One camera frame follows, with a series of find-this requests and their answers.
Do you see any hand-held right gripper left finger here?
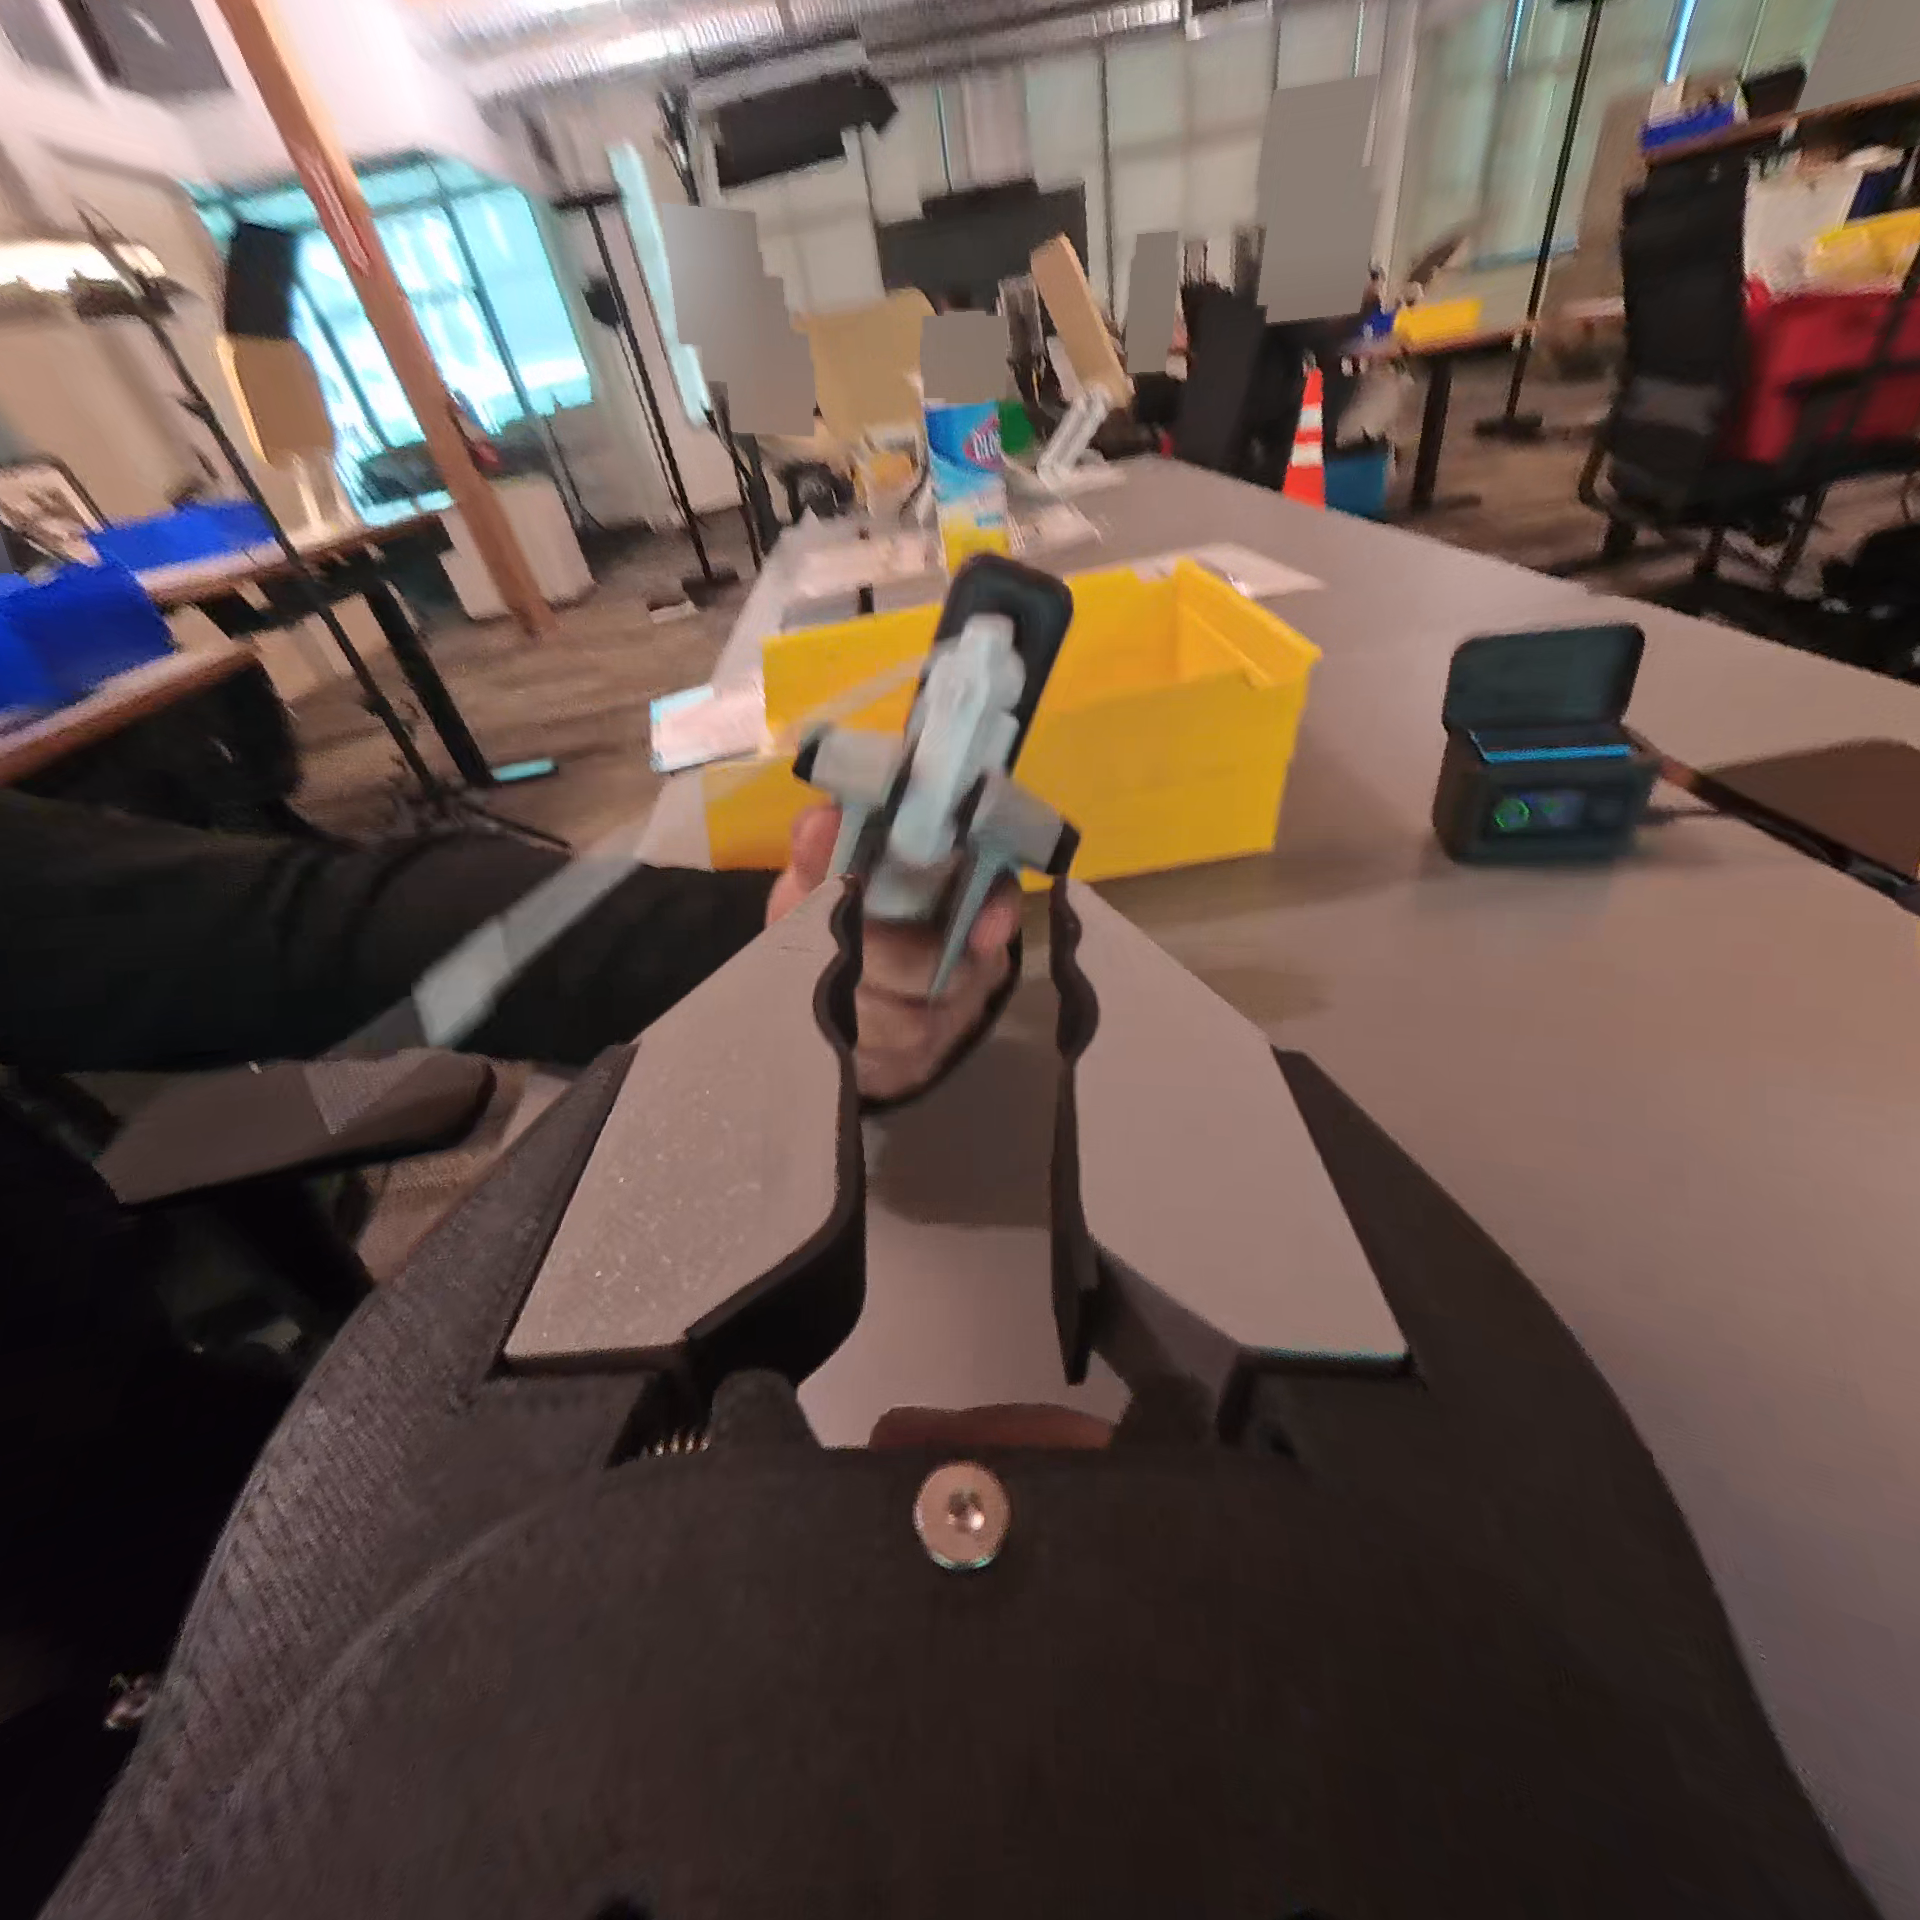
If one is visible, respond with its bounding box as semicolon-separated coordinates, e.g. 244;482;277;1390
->
505;886;876;1382

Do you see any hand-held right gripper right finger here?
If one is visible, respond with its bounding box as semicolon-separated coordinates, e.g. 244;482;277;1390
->
1042;886;1409;1413

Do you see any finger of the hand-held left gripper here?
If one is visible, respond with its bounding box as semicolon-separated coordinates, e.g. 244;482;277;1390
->
917;753;1080;1011
794;676;956;926

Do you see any person's left forearm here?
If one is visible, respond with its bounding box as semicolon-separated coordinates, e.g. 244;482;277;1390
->
0;787;788;1076

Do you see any person's left hand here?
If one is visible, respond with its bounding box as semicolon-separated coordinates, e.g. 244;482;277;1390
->
763;805;1029;1114

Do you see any blue white wipes canister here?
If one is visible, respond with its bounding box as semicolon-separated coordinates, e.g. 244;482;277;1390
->
922;390;1013;572

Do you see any yellow plastic bin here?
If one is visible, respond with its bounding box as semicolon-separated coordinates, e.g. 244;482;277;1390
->
704;554;1325;893

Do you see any orange traffic cone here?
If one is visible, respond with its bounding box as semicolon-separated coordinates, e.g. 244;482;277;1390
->
1281;361;1334;510

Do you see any black device case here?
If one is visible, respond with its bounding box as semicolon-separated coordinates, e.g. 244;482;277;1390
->
1428;620;1662;868

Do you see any person's black clothing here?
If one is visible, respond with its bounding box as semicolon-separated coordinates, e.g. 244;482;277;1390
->
0;1052;512;1920

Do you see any black office chair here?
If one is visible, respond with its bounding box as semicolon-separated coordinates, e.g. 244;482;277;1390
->
1573;145;1788;602

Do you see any blue storage bin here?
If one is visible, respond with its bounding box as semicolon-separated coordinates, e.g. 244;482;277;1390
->
0;556;187;729

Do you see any red storage bin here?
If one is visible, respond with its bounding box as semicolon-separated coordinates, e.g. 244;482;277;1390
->
1734;277;1920;474

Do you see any wooden post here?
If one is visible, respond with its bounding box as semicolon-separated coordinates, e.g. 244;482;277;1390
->
210;0;563;638

